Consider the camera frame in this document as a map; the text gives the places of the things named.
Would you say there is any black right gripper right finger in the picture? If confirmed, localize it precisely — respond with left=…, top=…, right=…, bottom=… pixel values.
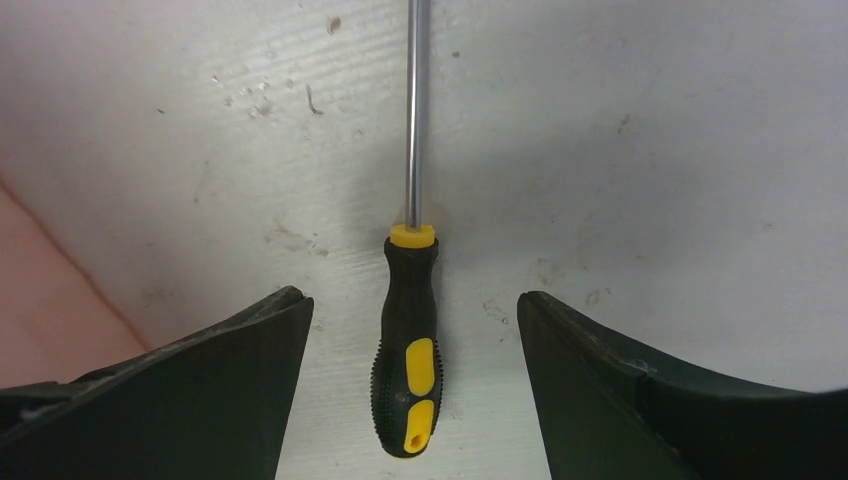
left=517, top=291, right=847, bottom=479

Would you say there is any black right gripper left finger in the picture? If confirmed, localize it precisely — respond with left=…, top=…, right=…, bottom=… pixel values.
left=1, top=286, right=314, bottom=479

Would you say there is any yellow black handled screwdriver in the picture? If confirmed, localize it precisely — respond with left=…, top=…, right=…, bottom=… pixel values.
left=370, top=1, right=443, bottom=459

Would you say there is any pink plastic bin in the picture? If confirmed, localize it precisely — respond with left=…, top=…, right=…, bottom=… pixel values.
left=1, top=186, right=149, bottom=387

